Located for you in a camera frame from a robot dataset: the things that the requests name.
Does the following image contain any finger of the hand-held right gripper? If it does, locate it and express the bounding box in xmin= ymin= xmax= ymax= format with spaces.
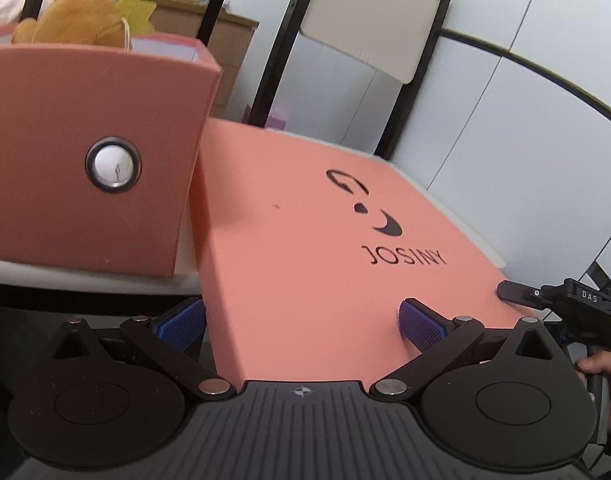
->
xmin=496 ymin=280 xmax=547 ymax=311

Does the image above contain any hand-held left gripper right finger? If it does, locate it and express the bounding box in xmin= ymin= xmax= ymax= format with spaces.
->
xmin=369 ymin=298 xmax=563 ymax=401

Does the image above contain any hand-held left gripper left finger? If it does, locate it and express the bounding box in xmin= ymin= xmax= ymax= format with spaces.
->
xmin=50 ymin=299 xmax=237 ymax=401

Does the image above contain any pink box lid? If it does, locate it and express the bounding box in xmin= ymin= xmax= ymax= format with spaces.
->
xmin=189 ymin=117 xmax=542 ymax=385

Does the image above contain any pink cardboard box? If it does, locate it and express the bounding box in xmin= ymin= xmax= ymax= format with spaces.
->
xmin=0 ymin=24 xmax=223 ymax=279

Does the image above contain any brown teddy bear plush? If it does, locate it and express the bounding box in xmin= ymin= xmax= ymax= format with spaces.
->
xmin=10 ymin=0 xmax=157 ymax=52

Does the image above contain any wooden nightstand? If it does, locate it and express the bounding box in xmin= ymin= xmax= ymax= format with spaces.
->
xmin=150 ymin=0 xmax=260 ymax=123

